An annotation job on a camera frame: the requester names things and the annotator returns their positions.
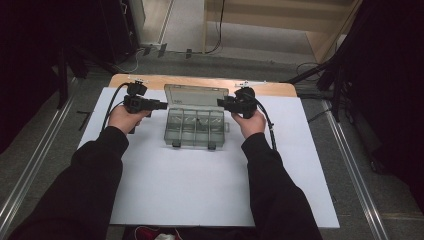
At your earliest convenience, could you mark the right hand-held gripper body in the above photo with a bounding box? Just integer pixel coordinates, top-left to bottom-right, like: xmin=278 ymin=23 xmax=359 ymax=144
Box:
xmin=229 ymin=79 xmax=268 ymax=120

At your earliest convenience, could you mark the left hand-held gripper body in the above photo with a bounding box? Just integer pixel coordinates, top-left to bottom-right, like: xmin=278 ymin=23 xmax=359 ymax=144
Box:
xmin=123 ymin=77 xmax=153 ymax=135

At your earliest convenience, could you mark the clear plastic compartment box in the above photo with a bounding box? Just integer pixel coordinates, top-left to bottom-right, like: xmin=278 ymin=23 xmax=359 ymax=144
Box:
xmin=163 ymin=83 xmax=231 ymax=151

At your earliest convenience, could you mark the person's left hand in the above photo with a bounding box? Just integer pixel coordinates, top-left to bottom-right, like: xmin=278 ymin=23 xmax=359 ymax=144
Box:
xmin=107 ymin=105 xmax=151 ymax=136

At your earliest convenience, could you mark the person's right hand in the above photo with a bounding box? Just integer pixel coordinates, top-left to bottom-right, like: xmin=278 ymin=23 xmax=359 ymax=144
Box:
xmin=231 ymin=109 xmax=267 ymax=140

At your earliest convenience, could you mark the black cabinet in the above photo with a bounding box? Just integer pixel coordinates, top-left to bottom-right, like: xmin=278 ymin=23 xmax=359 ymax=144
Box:
xmin=98 ymin=0 xmax=142 ymax=65

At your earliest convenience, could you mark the black stand with dark curtain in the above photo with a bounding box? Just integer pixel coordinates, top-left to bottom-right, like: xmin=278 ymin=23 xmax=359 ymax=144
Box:
xmin=49 ymin=43 xmax=90 ymax=111

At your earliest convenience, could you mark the white table cover sheet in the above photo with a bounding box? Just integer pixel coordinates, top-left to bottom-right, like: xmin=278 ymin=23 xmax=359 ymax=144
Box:
xmin=77 ymin=87 xmax=341 ymax=230

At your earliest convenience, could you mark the black tripod stand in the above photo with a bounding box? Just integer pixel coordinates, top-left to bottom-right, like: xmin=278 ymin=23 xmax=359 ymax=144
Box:
xmin=281 ymin=46 xmax=356 ymax=123

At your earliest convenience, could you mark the red and white cloth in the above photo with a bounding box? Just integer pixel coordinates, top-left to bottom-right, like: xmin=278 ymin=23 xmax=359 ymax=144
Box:
xmin=134 ymin=226 xmax=184 ymax=240

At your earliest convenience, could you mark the left hand-held gripper black cable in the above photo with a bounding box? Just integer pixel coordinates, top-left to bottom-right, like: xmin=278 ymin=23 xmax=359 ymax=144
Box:
xmin=100 ymin=82 xmax=132 ymax=134

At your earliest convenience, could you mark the hand-held gripper black cable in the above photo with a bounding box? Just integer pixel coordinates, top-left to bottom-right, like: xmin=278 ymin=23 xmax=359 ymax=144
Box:
xmin=100 ymin=82 xmax=132 ymax=134
xmin=244 ymin=91 xmax=279 ymax=152

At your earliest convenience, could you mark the right hand-held gripper black cable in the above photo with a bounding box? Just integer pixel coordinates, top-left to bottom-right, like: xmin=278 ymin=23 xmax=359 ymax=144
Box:
xmin=244 ymin=91 xmax=279 ymax=152

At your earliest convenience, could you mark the white floor cable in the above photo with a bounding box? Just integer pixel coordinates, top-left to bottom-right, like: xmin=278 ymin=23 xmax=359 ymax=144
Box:
xmin=114 ymin=49 xmax=140 ymax=75

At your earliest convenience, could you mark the black hanging cable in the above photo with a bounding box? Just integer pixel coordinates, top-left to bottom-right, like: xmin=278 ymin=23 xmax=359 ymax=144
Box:
xmin=203 ymin=0 xmax=227 ymax=55

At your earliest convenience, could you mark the thin black floor cable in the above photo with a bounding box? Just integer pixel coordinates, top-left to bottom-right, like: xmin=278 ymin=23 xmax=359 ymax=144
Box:
xmin=295 ymin=61 xmax=323 ymax=80

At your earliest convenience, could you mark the light wooden frame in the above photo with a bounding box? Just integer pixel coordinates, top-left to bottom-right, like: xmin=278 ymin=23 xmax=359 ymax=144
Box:
xmin=202 ymin=0 xmax=364 ymax=64

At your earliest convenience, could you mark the metal floor rail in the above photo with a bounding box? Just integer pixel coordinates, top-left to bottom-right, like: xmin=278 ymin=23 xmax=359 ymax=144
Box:
xmin=320 ymin=99 xmax=390 ymax=240
xmin=0 ymin=78 xmax=80 ymax=229

